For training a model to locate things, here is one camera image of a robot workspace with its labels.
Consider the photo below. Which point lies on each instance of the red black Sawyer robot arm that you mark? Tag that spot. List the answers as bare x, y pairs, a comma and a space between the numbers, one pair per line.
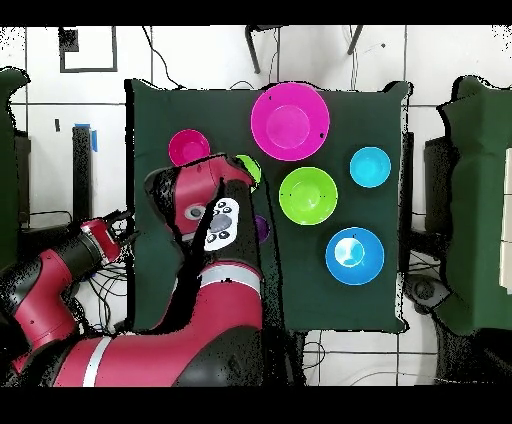
216, 320

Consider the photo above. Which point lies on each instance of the purple cup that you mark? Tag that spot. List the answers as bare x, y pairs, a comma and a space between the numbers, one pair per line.
263, 230

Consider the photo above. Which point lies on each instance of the small green bowl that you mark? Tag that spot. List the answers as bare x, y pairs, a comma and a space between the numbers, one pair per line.
252, 166

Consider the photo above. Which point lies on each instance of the large green bowl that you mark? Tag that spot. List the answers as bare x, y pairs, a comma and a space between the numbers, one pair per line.
308, 200

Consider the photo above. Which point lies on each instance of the large pink bowl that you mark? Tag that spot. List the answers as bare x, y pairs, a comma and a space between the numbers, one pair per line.
290, 122

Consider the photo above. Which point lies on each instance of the small red-pink bowl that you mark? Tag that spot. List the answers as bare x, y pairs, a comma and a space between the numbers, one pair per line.
187, 144

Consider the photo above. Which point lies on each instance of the large blue bowl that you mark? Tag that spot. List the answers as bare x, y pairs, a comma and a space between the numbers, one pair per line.
354, 256

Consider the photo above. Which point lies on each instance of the small light blue bowl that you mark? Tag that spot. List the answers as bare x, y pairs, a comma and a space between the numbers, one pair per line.
370, 166

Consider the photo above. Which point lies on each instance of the dark green table cloth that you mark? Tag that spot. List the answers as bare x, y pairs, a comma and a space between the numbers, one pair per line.
160, 104

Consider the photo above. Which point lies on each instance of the black tripod leg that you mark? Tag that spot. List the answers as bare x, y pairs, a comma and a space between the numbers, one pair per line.
254, 52
354, 38

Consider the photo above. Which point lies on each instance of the black wheel base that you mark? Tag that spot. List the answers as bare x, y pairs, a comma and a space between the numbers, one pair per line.
424, 290

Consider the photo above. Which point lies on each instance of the green covered side table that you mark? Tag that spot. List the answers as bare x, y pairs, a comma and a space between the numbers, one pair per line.
8, 160
480, 200

